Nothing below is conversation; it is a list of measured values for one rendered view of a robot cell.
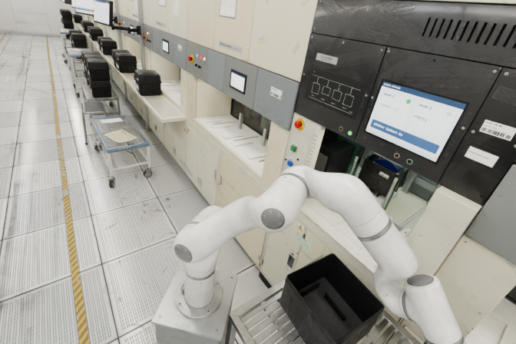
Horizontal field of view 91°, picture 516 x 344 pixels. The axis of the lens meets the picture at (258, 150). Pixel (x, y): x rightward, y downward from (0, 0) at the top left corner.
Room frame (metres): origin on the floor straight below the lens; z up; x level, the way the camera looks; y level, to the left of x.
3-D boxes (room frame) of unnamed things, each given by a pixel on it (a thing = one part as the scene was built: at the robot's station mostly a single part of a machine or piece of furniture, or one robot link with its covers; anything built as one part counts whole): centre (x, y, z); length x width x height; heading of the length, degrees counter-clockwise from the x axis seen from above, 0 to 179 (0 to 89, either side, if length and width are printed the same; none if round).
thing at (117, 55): (4.02, 2.28, 0.93); 0.30 x 0.28 x 0.26; 43
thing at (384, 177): (1.49, -0.85, 1.06); 0.24 x 0.20 x 0.32; 41
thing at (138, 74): (3.11, 1.50, 0.93); 0.30 x 0.28 x 0.26; 37
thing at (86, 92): (3.92, 2.72, 0.24); 0.94 x 0.53 x 0.48; 40
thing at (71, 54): (4.98, 3.69, 0.41); 0.81 x 0.47 x 0.82; 41
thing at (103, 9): (3.39, 1.96, 1.59); 0.50 x 0.41 x 0.36; 130
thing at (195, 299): (0.66, 0.15, 0.85); 0.19 x 0.19 x 0.18
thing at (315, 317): (0.65, -0.38, 0.85); 0.28 x 0.28 x 0.17; 35
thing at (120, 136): (2.47, 1.54, 0.47); 0.31 x 0.23 x 0.02; 62
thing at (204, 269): (0.69, 0.14, 1.07); 0.19 x 0.12 x 0.24; 159
